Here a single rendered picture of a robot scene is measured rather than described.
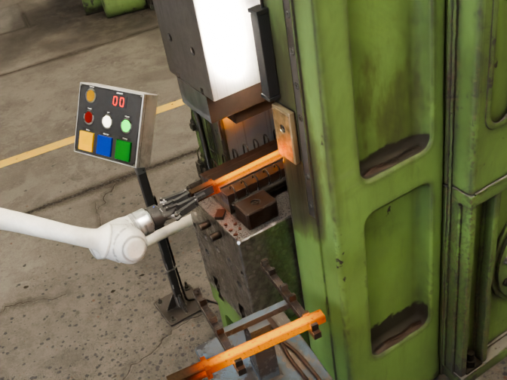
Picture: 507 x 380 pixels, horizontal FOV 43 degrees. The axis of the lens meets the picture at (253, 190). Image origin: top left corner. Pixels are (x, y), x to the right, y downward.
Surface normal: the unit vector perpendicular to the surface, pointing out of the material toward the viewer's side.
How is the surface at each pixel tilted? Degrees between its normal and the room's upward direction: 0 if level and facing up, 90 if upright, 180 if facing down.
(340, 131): 89
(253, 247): 90
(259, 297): 90
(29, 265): 0
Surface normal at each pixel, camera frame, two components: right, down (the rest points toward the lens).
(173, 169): -0.15, -0.80
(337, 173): 0.52, 0.42
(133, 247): 0.55, 0.12
